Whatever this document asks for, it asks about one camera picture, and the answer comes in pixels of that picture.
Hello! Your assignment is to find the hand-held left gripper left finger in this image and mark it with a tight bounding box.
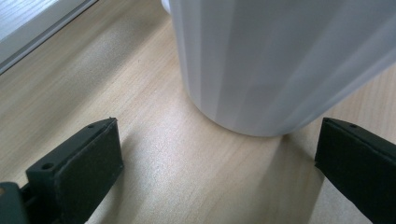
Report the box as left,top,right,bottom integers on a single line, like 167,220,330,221
25,117,125,224

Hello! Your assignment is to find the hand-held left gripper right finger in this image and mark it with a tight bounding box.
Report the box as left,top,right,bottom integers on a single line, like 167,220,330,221
314,117,396,224

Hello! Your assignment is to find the white ribbed cup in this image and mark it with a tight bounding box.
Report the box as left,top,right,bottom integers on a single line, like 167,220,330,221
161,0,396,138

